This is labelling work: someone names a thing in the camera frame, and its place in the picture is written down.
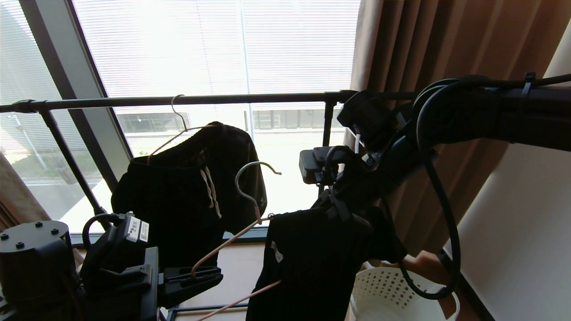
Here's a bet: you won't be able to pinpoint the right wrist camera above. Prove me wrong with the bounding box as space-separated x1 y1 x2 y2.
298 146 354 185

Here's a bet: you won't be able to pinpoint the black clothes rack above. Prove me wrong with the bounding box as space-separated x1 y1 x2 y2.
0 91 419 321

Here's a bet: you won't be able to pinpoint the black shorts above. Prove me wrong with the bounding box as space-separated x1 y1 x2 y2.
110 122 268 269

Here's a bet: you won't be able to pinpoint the window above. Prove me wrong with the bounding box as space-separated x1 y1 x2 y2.
0 0 362 245

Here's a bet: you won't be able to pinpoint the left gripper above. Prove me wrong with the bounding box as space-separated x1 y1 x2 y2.
85 247 160 321

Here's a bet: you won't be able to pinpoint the pink clothes hanger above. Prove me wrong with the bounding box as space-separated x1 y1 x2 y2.
146 95 215 157
191 161 283 321

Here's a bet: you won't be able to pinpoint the brown curtain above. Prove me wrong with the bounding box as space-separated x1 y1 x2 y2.
0 151 85 268
343 0 571 268

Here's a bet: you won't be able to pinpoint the black mesh garment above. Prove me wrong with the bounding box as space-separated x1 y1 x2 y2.
245 205 409 321

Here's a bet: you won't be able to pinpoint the white laundry basket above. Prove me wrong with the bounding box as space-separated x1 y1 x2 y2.
349 267 461 321

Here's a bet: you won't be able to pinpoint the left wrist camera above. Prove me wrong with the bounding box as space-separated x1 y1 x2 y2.
82 212 150 286

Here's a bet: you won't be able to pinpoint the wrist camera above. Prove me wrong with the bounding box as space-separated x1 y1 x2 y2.
298 146 354 185
82 212 150 286

